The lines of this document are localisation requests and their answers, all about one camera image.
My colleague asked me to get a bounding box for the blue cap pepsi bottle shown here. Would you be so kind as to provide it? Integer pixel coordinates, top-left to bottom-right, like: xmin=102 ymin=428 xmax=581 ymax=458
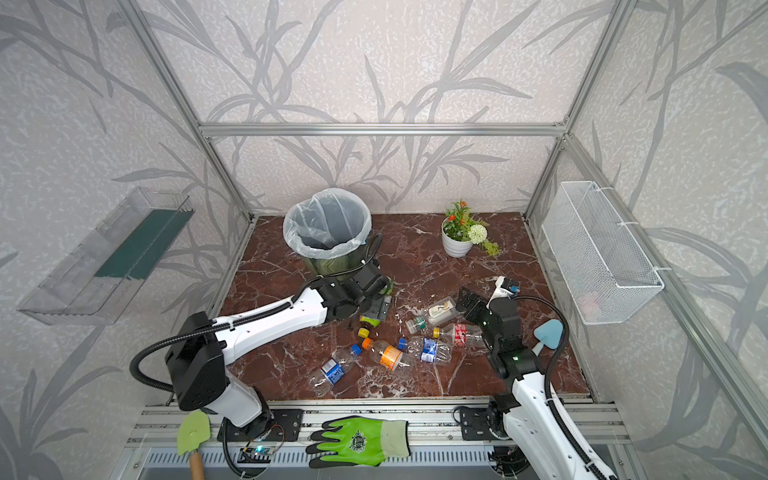
xmin=308 ymin=345 xmax=362 ymax=397

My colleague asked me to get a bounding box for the clear plastic bin liner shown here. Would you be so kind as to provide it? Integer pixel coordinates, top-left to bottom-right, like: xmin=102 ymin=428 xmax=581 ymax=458
xmin=283 ymin=188 xmax=372 ymax=260

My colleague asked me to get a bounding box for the light blue small shovel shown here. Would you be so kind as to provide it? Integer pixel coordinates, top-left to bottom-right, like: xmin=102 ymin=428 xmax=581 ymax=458
xmin=532 ymin=319 xmax=564 ymax=355

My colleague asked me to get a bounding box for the white pot with artificial flowers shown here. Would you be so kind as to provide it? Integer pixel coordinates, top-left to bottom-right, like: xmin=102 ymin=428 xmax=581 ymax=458
xmin=441 ymin=199 xmax=502 ymax=258

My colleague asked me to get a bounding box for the white wire mesh basket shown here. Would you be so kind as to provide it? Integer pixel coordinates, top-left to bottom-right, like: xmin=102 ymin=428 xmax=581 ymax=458
xmin=542 ymin=181 xmax=665 ymax=325

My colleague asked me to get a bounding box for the green label drink bottle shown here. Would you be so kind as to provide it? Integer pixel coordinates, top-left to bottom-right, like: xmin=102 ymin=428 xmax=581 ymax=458
xmin=358 ymin=281 xmax=394 ymax=339

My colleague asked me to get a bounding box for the left circuit board with wires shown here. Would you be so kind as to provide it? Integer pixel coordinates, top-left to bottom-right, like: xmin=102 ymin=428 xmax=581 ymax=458
xmin=236 ymin=424 xmax=285 ymax=465

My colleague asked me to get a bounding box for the yellow cap red label bottle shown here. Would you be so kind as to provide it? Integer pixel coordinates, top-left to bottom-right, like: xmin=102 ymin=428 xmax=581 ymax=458
xmin=429 ymin=323 xmax=486 ymax=351

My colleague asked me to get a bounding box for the clear plastic box with card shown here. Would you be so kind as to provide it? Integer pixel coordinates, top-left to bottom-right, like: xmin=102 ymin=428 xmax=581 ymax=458
xmin=423 ymin=297 xmax=459 ymax=327

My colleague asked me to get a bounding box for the green wood-pattern trash bin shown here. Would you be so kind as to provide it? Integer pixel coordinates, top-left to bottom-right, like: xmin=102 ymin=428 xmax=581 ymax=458
xmin=302 ymin=244 xmax=366 ymax=276

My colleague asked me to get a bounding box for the orange cap orange label bottle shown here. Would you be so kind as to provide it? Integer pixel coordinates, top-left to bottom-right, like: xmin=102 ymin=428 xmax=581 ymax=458
xmin=362 ymin=338 xmax=417 ymax=372

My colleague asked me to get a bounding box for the right circuit board with wires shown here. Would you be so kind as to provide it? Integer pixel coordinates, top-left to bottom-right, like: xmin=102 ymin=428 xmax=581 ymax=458
xmin=487 ymin=446 xmax=530 ymax=479

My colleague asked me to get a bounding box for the clear acrylic wall shelf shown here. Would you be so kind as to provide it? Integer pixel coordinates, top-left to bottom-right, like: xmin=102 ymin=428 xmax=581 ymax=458
xmin=18 ymin=187 xmax=194 ymax=326

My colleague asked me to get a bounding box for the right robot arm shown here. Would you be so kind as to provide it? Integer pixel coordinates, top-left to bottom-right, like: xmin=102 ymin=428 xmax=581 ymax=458
xmin=457 ymin=287 xmax=616 ymax=479

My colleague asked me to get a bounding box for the green cap clear bottle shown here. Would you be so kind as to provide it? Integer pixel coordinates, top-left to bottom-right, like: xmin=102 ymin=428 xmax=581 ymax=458
xmin=405 ymin=315 xmax=433 ymax=337

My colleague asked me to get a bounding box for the green and black work glove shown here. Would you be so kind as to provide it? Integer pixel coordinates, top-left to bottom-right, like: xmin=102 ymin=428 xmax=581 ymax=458
xmin=305 ymin=416 xmax=411 ymax=469

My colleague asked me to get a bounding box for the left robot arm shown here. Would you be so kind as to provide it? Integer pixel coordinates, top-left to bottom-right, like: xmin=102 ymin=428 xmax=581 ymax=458
xmin=129 ymin=260 xmax=391 ymax=440

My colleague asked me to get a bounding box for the circuit board with wires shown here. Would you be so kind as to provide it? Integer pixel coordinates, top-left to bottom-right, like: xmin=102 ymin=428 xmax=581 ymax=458
xmin=236 ymin=424 xmax=285 ymax=465
xmin=487 ymin=446 xmax=530 ymax=479

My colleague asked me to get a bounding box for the blue cap blue label bottle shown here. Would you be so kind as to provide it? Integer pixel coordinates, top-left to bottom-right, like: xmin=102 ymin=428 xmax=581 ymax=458
xmin=396 ymin=336 xmax=452 ymax=367

